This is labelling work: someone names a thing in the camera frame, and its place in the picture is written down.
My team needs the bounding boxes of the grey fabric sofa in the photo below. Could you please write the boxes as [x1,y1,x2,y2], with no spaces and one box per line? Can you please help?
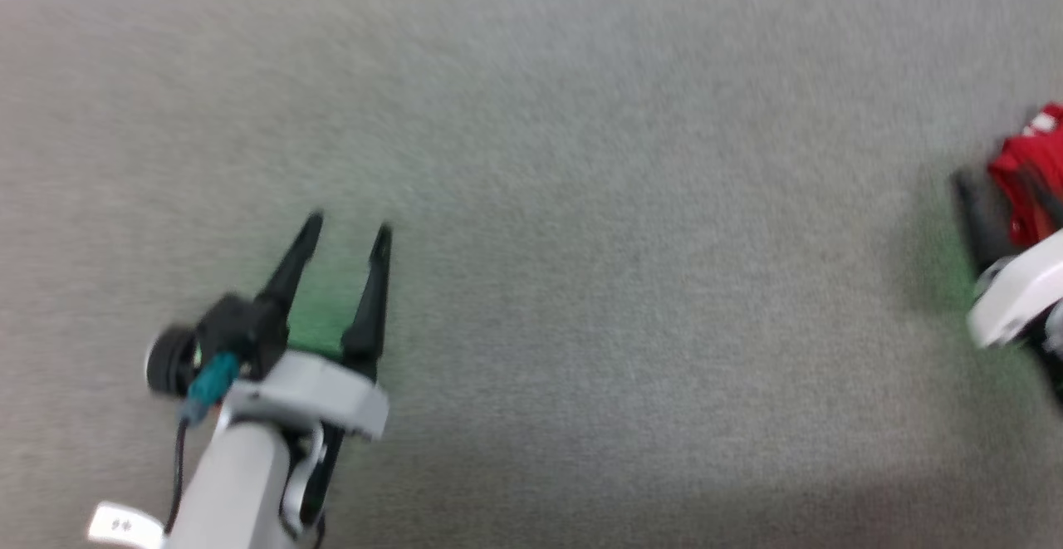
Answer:
[0,0,1063,549]

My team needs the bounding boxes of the red and white jersey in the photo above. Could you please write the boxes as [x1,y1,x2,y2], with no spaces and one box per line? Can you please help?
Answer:
[986,101,1063,248]

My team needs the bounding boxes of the teal cable connector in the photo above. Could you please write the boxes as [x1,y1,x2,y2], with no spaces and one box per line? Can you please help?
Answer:
[183,353,243,427]

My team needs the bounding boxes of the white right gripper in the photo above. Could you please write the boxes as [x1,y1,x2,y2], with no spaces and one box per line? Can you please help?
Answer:
[949,160,1063,352]

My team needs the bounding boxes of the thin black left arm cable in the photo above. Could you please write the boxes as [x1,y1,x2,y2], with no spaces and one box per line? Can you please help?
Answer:
[164,416,193,535]

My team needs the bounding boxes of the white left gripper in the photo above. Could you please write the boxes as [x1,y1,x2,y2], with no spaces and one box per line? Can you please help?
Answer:
[218,210,394,537]

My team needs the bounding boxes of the white cable label tag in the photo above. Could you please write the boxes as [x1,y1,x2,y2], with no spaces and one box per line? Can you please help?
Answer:
[86,500,165,549]

